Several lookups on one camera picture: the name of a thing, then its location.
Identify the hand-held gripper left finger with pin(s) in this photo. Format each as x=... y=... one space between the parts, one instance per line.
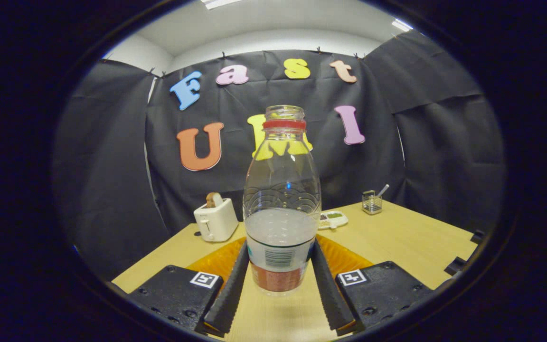
x=231 y=294

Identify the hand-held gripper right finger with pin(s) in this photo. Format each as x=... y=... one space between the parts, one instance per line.
x=330 y=294

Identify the clear juice bottle red label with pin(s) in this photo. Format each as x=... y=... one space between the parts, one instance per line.
x=280 y=237

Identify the white toaster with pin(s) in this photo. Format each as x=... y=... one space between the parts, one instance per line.
x=216 y=223

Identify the white tray with green food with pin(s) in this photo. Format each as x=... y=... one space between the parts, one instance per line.
x=335 y=219

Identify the wooden table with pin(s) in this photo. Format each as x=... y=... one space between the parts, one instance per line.
x=397 y=242

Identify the slice of toast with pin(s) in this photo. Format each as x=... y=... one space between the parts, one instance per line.
x=213 y=199

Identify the small metal mesh basket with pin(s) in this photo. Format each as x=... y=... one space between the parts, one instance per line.
x=372 y=204

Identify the metal spoon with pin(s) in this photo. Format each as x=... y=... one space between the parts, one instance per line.
x=384 y=189

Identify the black table clamp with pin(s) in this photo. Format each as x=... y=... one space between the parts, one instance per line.
x=455 y=266
x=477 y=236

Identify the black backdrop cloth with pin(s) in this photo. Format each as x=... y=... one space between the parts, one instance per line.
x=112 y=190

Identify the ceiling light panel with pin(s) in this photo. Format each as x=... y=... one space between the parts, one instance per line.
x=219 y=3
x=401 y=25

